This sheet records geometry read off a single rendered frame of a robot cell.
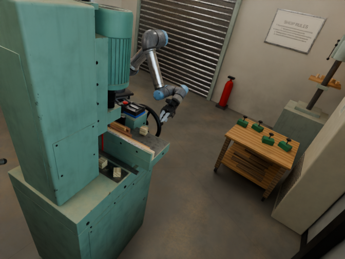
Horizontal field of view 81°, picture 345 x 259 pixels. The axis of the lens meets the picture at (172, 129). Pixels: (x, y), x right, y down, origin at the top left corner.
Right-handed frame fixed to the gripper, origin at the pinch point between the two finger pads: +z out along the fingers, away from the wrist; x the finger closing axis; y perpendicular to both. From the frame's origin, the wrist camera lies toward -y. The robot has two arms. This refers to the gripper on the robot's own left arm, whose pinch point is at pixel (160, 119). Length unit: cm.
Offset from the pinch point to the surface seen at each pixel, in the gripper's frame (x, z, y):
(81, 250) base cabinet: -12, 83, -16
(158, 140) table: -13.5, 20.8, -16.7
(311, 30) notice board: -79, -253, 65
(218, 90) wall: 20, -201, 185
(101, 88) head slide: 3, 27, -58
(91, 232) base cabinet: -12, 75, -19
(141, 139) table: -5.8, 25.7, -19.5
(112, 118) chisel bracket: 6.7, 28.1, -35.1
